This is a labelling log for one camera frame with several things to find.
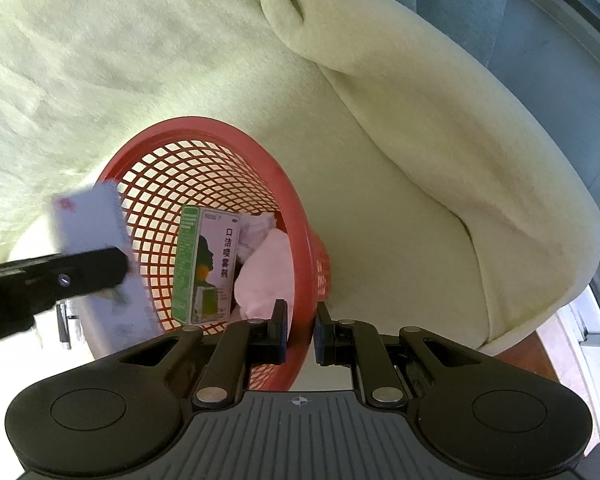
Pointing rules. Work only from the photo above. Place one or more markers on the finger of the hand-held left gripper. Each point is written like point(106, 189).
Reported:
point(80, 272)

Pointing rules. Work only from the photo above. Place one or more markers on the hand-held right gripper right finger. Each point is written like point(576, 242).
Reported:
point(324, 335)

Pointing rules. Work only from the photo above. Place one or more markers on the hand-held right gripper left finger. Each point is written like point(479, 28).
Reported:
point(277, 332)

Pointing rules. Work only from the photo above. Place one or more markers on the silver white packet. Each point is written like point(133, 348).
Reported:
point(100, 225)

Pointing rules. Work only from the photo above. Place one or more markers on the pink tissue paper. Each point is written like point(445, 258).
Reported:
point(262, 275)

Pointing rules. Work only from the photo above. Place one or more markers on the red plastic mesh basket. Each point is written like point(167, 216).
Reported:
point(290, 240)

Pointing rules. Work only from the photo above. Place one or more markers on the green white carton box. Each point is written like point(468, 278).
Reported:
point(205, 265)

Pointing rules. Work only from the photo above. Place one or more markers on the white tissue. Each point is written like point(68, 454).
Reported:
point(257, 232)

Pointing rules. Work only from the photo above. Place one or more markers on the yellow-green covered sofa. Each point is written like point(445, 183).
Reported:
point(405, 170)

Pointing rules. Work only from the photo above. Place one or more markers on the blue star print curtain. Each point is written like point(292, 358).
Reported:
point(445, 5)

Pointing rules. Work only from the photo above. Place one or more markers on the white sliding door frame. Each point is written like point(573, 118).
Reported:
point(597, 370)

